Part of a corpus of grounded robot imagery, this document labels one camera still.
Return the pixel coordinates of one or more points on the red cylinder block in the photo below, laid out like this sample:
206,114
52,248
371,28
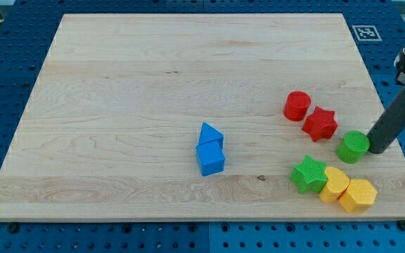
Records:
296,105

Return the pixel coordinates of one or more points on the wooden board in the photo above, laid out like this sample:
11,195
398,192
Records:
110,130

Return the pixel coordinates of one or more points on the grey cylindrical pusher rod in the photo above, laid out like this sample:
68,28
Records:
389,125

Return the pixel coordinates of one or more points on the white fiducial marker tag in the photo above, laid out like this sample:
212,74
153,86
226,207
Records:
366,33

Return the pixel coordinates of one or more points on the yellow hexagon block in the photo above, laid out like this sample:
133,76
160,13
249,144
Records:
359,196

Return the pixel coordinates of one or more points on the blue triangle block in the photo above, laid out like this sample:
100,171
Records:
208,134

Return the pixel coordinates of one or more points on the blue cube block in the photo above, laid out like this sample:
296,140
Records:
210,158

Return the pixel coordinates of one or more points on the yellow heart block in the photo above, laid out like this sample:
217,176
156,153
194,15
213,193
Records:
336,185

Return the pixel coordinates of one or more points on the green star block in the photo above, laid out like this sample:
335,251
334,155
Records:
309,175

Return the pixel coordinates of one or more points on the red star block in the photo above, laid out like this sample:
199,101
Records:
320,124

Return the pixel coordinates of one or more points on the green cylinder block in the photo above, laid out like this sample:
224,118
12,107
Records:
352,147

